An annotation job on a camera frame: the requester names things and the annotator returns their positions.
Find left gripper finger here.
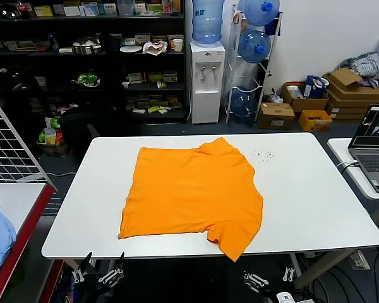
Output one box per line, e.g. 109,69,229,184
71,251,93,283
98,251,126,287

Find orange t-shirt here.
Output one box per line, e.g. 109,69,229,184
117,136,265,263

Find grey pile of clothes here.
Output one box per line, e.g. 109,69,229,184
336,52,379,81

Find blue patterned bag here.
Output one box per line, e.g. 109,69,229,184
59,270,80,303

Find large white work table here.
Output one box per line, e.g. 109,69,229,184
40,132,379,290

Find red edged white table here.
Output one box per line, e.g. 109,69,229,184
0,182,58,303

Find basket of snack packets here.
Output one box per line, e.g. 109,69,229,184
37,116,72,158

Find small white side table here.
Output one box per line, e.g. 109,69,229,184
327,138,379,253

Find black office chair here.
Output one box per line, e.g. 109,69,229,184
58,105,114,155

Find grey open laptop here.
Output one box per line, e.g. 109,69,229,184
348,104,379,193

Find yellow cardboard box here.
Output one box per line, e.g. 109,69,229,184
298,109,333,133

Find closed labelled cardboard box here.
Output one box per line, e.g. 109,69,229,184
257,102,296,130

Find flat cardboard box white label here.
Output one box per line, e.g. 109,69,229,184
327,107,372,121

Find open brown cardboard box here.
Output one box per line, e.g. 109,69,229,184
280,81,330,112

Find white knotted plastic bag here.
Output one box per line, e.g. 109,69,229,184
267,88,285,104

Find white water dispenser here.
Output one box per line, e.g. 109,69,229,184
189,40,227,125

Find flat brown cardboard box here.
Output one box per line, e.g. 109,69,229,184
327,98,379,110

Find green toy vegetables in bowl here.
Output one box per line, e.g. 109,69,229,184
71,71,101,88

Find blue paper bag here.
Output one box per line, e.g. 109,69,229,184
304,74,330,98

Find cardboard box with raised flap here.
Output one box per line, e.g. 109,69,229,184
322,68,379,102

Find white metal jug rack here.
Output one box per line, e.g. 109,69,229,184
224,4,284,124

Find metal bowl with white buns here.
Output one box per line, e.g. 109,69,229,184
71,40,102,55

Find crumpled white plastic bag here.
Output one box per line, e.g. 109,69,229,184
141,40,169,56

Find blue capped water jug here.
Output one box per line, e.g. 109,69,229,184
239,28,272,64
238,0,281,27

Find black shelving unit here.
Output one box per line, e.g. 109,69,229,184
0,0,188,124

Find labelled blue water jug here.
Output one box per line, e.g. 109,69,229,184
191,0,226,45

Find clear plastic container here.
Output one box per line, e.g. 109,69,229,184
116,0,136,16

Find blue white product box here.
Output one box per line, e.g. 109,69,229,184
81,2,99,16

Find yellow product box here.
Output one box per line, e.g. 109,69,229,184
33,5,54,17

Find cola bottle red label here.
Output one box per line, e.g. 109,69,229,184
16,0,32,19

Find dark glass bowl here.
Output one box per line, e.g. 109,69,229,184
0,2,20,18

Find white wire grid panel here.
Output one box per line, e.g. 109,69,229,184
0,87,57,192

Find laptop power cable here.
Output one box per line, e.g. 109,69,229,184
336,160,358,174

